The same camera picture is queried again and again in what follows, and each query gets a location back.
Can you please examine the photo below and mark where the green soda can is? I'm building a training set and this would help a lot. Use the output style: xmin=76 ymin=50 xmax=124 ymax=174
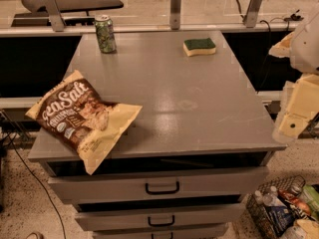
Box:
xmin=95 ymin=15 xmax=117 ymax=54

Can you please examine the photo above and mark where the red snack package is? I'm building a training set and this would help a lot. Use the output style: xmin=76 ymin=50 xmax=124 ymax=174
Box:
xmin=278 ymin=189 xmax=311 ymax=215

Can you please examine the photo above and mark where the middle grey drawer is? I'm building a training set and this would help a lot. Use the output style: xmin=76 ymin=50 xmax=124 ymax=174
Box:
xmin=75 ymin=203 xmax=245 ymax=231

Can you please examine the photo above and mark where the bottom grey drawer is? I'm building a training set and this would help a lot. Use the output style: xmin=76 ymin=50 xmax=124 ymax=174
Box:
xmin=92 ymin=223 xmax=228 ymax=239

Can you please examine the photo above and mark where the wire mesh basket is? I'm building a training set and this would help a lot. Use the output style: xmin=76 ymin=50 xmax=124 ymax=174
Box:
xmin=246 ymin=175 xmax=307 ymax=239

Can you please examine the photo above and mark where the green and yellow sponge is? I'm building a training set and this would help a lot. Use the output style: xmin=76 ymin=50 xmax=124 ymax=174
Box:
xmin=183 ymin=38 xmax=216 ymax=57

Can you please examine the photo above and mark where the right metal bracket post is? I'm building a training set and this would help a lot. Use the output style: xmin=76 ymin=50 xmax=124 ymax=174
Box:
xmin=243 ymin=0 xmax=263 ymax=28

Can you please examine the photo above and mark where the clear plastic water bottle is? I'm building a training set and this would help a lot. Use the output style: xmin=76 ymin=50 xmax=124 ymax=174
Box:
xmin=262 ymin=186 xmax=284 ymax=206

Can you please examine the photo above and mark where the blue snack bag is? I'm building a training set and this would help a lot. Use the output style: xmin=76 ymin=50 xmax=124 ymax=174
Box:
xmin=265 ymin=206 xmax=294 ymax=237

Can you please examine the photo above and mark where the grey drawer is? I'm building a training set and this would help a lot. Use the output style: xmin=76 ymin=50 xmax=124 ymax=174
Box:
xmin=75 ymin=203 xmax=245 ymax=231
xmin=92 ymin=223 xmax=228 ymax=239
xmin=49 ymin=166 xmax=268 ymax=204

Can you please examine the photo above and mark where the middle metal bracket post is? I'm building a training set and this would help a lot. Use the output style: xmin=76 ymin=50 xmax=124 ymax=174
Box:
xmin=169 ymin=0 xmax=181 ymax=30

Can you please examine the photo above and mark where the metal bracket post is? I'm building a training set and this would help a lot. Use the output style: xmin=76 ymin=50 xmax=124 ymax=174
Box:
xmin=243 ymin=0 xmax=263 ymax=28
xmin=169 ymin=0 xmax=181 ymax=30
xmin=42 ymin=0 xmax=65 ymax=32

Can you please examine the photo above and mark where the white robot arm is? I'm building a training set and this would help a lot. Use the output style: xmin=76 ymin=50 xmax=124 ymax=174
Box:
xmin=269 ymin=5 xmax=319 ymax=143

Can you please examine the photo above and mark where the grey drawer cabinet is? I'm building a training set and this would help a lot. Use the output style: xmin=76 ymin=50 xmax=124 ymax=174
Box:
xmin=27 ymin=30 xmax=288 ymax=239

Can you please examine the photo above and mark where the top grey drawer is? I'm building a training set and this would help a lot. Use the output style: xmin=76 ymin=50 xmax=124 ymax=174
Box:
xmin=49 ymin=166 xmax=268 ymax=204

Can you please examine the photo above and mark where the black floor cable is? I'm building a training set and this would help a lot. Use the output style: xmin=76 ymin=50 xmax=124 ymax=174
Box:
xmin=0 ymin=129 xmax=68 ymax=239

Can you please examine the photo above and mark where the brown sea salt chip bag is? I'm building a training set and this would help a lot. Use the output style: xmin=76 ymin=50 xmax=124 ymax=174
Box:
xmin=26 ymin=71 xmax=142 ymax=174

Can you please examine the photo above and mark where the left metal bracket post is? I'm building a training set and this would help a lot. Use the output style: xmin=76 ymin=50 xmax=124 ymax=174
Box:
xmin=42 ymin=0 xmax=65 ymax=32

